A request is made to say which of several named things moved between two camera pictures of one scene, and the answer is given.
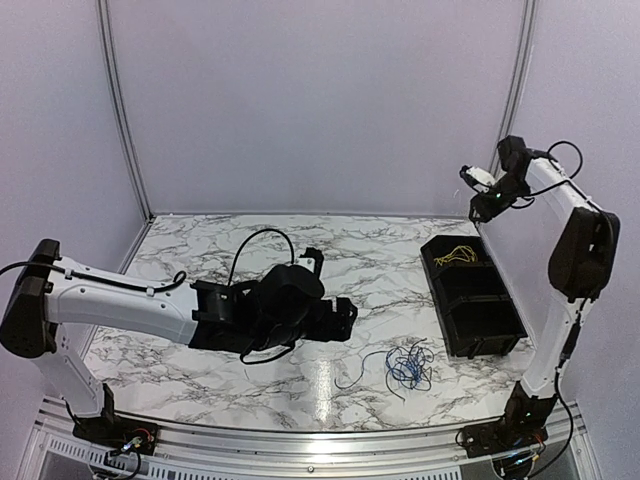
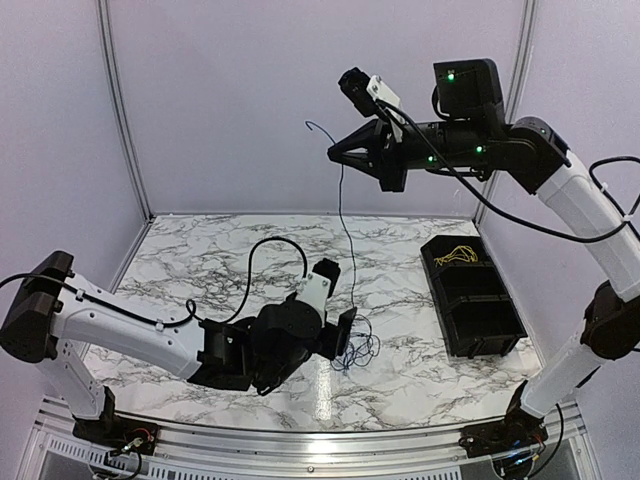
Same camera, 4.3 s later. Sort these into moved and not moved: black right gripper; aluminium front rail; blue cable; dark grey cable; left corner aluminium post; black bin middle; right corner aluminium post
Moved: blue cable; black right gripper; dark grey cable
Not moved: aluminium front rail; left corner aluminium post; black bin middle; right corner aluminium post
